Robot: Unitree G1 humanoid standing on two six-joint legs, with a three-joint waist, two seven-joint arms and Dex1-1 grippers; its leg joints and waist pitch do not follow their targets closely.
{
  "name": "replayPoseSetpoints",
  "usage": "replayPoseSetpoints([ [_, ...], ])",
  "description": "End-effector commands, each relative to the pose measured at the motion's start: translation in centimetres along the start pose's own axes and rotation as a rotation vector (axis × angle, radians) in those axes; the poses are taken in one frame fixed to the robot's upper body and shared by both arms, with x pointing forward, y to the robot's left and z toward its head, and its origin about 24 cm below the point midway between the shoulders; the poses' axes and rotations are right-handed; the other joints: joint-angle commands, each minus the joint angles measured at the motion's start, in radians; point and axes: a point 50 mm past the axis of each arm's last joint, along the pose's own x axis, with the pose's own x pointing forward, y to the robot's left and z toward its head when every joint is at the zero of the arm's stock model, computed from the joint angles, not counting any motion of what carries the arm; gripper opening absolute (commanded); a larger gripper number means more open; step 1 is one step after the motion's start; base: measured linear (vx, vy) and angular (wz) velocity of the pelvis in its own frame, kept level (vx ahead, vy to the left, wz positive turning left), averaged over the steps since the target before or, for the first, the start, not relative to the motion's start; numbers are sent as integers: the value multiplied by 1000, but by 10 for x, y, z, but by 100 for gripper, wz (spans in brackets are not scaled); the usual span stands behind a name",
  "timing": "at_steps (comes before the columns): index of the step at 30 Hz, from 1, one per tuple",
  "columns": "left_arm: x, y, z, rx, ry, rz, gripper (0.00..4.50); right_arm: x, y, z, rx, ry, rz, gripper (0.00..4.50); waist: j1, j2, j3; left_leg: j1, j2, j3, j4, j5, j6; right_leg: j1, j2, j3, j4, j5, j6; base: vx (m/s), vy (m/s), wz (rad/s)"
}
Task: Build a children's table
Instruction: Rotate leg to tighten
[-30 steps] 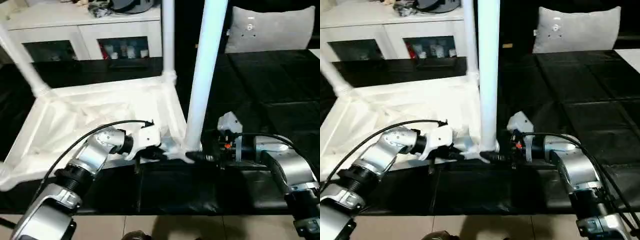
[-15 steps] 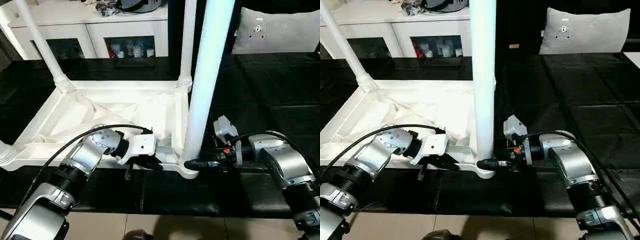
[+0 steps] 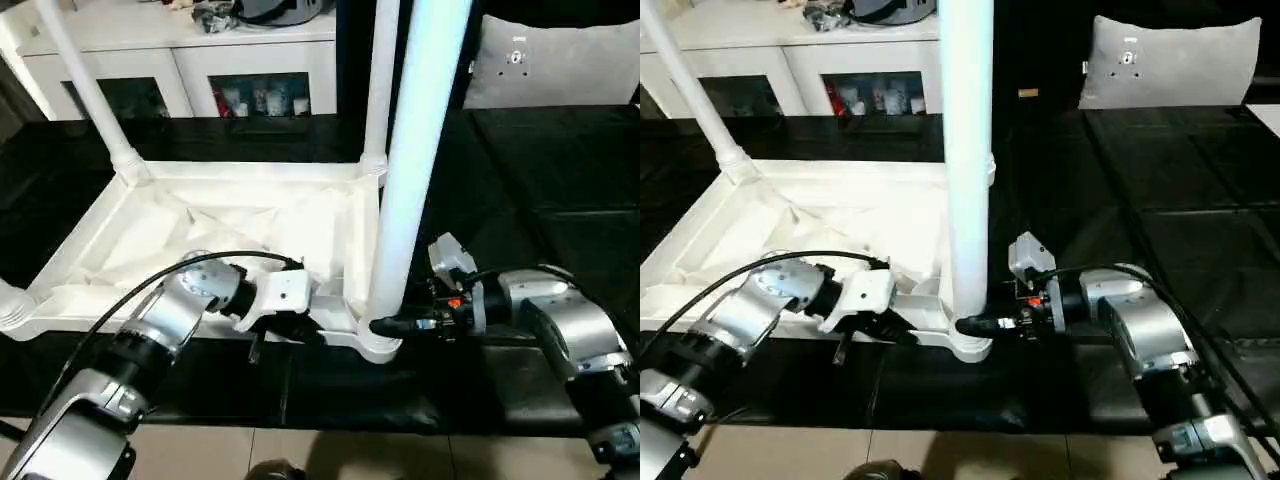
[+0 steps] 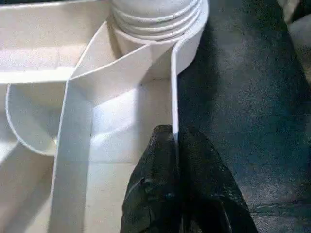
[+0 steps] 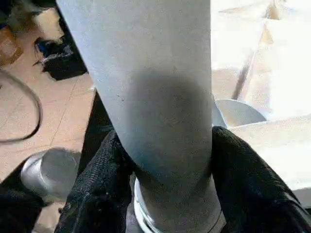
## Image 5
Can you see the white plastic table top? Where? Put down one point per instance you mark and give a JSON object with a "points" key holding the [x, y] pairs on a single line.
{"points": [[272, 68]]}

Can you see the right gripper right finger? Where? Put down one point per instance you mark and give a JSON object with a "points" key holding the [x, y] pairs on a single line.
{"points": [[252, 189]]}

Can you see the white plastic table leg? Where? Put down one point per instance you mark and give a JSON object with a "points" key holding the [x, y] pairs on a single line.
{"points": [[155, 87]]}

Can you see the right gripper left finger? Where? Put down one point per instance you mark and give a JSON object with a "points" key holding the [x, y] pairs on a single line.
{"points": [[99, 189]]}

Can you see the black crumpled floor item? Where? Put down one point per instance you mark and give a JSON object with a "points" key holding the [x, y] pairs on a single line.
{"points": [[60, 58]]}

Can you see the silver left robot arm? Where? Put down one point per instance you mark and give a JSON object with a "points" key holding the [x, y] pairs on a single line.
{"points": [[51, 172]]}

